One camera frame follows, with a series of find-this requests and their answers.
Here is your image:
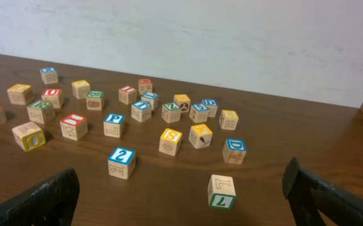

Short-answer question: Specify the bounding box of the blue T wooden block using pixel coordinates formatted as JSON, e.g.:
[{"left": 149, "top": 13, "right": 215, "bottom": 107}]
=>
[{"left": 131, "top": 100, "right": 152, "bottom": 122}]

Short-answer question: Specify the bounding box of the yellow O side block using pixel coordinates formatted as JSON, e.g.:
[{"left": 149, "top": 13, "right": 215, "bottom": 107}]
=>
[{"left": 12, "top": 122, "right": 46, "bottom": 152}]

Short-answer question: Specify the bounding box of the green Z wooden block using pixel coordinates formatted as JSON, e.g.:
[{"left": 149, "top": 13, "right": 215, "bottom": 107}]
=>
[{"left": 161, "top": 102, "right": 181, "bottom": 123}]

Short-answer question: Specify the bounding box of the yellow picture wooden block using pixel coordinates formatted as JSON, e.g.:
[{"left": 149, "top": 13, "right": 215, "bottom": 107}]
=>
[{"left": 189, "top": 124, "right": 213, "bottom": 149}]

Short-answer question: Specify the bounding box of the blue D block far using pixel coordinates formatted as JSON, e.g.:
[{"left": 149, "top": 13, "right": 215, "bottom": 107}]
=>
[{"left": 203, "top": 99, "right": 218, "bottom": 117}]

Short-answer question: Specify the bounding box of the blue D block near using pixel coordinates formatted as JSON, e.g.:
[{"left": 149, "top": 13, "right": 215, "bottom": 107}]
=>
[{"left": 223, "top": 138, "right": 247, "bottom": 164}]

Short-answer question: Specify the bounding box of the blue 2 wooden block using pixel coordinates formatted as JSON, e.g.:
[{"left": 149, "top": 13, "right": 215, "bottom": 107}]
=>
[{"left": 108, "top": 146, "right": 136, "bottom": 180}]

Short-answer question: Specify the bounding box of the red i block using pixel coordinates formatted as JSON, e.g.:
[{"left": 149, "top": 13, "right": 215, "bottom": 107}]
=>
[
  {"left": 60, "top": 114, "right": 88, "bottom": 141},
  {"left": 118, "top": 86, "right": 137, "bottom": 105}
]

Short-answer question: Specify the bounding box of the green B wooden block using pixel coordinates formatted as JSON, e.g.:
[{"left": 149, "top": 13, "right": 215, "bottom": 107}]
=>
[{"left": 86, "top": 90, "right": 105, "bottom": 110}]

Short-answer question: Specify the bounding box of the yellow S wooden block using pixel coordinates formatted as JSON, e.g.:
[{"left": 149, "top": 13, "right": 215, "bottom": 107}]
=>
[{"left": 159, "top": 128, "right": 182, "bottom": 156}]

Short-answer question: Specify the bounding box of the yellow O top block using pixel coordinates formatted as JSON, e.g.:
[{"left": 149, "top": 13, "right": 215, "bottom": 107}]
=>
[{"left": 7, "top": 83, "right": 34, "bottom": 105}]

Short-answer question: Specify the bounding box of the red block far top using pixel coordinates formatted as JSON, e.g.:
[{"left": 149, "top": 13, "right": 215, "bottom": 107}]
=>
[{"left": 138, "top": 78, "right": 153, "bottom": 95}]

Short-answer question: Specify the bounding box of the blue d block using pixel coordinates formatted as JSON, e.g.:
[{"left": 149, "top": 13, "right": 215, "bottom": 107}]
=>
[
  {"left": 223, "top": 138, "right": 247, "bottom": 164},
  {"left": 203, "top": 99, "right": 218, "bottom": 117}
]

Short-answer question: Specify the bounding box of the green R wooden block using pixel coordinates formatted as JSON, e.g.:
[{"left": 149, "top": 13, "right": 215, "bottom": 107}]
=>
[{"left": 27, "top": 100, "right": 55, "bottom": 124}]

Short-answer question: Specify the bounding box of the blue 5 wooden block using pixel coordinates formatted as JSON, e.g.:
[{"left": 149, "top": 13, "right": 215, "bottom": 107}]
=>
[{"left": 189, "top": 103, "right": 209, "bottom": 123}]

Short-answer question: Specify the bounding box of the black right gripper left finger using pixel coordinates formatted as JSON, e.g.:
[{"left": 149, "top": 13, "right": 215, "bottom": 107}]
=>
[{"left": 0, "top": 168, "right": 80, "bottom": 225}]

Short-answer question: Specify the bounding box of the red I block lower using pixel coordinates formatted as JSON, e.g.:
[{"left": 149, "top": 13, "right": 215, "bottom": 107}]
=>
[{"left": 60, "top": 114, "right": 88, "bottom": 141}]

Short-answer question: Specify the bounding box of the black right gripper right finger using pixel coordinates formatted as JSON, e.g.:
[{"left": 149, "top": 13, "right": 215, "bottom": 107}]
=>
[{"left": 282, "top": 158, "right": 363, "bottom": 226}]

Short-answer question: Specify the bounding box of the red I block upper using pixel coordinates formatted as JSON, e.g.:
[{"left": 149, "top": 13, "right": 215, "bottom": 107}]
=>
[{"left": 118, "top": 86, "right": 137, "bottom": 105}]

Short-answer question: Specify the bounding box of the green 7 wooden block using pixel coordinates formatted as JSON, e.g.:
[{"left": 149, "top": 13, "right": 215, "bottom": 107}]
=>
[{"left": 208, "top": 175, "right": 236, "bottom": 210}]

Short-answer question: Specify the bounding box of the yellow block centre top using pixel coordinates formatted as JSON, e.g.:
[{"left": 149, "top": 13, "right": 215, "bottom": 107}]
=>
[{"left": 71, "top": 80, "right": 90, "bottom": 99}]

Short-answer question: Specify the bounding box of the yellow monkey picture block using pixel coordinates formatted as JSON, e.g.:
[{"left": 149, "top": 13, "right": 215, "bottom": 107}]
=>
[{"left": 173, "top": 94, "right": 191, "bottom": 113}]

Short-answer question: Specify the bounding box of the blue X wooden block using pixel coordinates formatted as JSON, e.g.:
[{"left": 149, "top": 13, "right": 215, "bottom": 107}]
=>
[{"left": 40, "top": 67, "right": 59, "bottom": 84}]

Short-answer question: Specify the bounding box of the blue L wooden block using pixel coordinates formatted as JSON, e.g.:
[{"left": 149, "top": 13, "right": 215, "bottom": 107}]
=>
[{"left": 141, "top": 92, "right": 159, "bottom": 110}]

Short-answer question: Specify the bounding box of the yellow 8 wooden block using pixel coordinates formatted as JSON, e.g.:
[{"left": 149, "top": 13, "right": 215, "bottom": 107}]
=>
[{"left": 219, "top": 110, "right": 239, "bottom": 130}]

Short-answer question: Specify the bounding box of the blue P wooden block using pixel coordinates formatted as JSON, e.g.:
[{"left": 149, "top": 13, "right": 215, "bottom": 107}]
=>
[{"left": 103, "top": 113, "right": 125, "bottom": 138}]

